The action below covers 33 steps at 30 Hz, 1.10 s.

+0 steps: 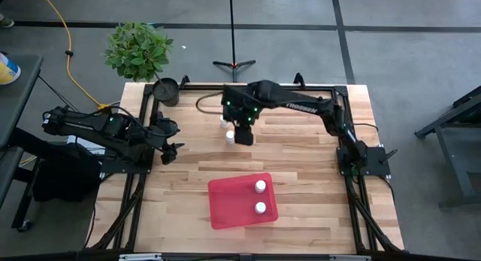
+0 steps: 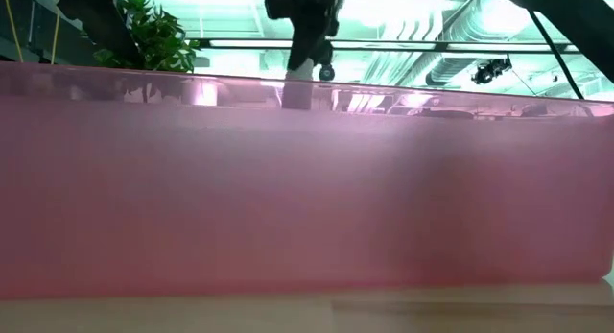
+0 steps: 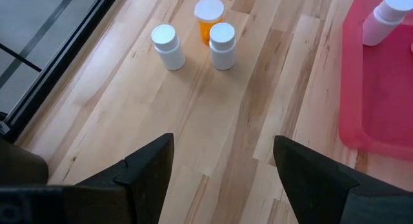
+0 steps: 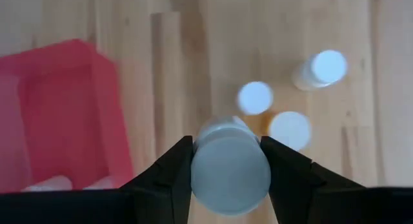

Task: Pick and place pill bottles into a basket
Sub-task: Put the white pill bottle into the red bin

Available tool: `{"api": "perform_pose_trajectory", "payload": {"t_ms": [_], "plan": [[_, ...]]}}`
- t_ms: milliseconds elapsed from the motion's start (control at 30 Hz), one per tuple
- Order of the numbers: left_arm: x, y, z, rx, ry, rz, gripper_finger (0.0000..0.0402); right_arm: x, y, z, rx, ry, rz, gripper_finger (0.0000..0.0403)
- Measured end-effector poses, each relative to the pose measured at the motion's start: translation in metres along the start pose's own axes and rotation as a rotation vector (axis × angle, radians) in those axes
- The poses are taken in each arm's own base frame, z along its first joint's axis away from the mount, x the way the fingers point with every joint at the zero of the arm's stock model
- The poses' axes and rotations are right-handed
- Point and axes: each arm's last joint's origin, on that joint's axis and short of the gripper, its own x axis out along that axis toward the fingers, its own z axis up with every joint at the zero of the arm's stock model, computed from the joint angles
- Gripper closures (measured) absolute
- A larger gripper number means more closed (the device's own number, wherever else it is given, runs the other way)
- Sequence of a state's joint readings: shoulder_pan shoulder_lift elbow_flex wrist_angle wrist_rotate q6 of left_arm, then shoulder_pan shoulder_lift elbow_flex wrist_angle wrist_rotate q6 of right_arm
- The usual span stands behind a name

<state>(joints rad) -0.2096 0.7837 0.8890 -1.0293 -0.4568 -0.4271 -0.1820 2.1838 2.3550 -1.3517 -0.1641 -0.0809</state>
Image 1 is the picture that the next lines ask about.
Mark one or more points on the black plant pot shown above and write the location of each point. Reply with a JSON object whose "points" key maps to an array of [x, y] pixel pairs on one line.
{"points": [[165, 95]]}

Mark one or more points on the black base plate lever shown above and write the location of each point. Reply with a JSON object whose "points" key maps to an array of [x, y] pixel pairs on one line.
{"points": [[389, 155]]}

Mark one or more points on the black tripod stand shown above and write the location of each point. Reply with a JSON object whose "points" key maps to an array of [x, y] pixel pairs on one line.
{"points": [[232, 28]]}

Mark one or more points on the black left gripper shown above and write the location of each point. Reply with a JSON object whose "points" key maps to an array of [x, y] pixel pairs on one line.
{"points": [[168, 152]]}

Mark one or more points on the black side table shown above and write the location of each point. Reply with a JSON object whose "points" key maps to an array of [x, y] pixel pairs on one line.
{"points": [[19, 99]]}

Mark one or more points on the red translucent plastic basket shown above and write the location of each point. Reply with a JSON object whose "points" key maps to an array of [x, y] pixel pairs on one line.
{"points": [[233, 204]]}

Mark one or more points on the black frame clamp lever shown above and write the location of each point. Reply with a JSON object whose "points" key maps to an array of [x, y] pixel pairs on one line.
{"points": [[299, 79], [184, 81]]}

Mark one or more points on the person's shoe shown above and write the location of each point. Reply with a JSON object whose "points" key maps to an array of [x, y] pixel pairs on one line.
{"points": [[5, 22]]}

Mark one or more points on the silver metal bracket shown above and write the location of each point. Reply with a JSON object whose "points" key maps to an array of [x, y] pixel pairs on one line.
{"points": [[349, 257], [141, 257]]}

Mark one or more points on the black bag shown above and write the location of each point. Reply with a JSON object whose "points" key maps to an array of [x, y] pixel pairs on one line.
{"points": [[64, 182]]}

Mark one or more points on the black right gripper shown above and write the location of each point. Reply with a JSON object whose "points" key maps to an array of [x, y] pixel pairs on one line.
{"points": [[244, 136]]}

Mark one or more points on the black aluminium table frame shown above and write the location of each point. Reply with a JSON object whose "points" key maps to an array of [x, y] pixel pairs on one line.
{"points": [[203, 87]]}

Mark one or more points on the yellow and blue object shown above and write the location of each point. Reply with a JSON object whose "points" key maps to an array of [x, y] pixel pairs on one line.
{"points": [[7, 74]]}

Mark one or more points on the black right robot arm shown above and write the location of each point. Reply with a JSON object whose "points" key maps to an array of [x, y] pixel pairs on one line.
{"points": [[300, 103]]}

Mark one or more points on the white-capped pill bottle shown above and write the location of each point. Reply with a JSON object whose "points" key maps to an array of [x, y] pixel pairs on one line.
{"points": [[230, 137], [260, 207], [260, 186], [224, 123]]}

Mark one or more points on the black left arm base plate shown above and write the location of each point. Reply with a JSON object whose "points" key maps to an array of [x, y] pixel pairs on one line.
{"points": [[124, 170]]}

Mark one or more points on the green leafy plant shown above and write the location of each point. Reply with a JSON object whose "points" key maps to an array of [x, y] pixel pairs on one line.
{"points": [[137, 50]]}

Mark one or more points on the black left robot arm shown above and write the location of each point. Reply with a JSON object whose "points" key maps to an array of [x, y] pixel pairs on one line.
{"points": [[94, 122]]}

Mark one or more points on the black metal cart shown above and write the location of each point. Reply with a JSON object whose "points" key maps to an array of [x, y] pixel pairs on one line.
{"points": [[451, 140]]}

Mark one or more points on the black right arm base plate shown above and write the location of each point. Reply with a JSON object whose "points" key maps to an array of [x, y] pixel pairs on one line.
{"points": [[376, 163]]}

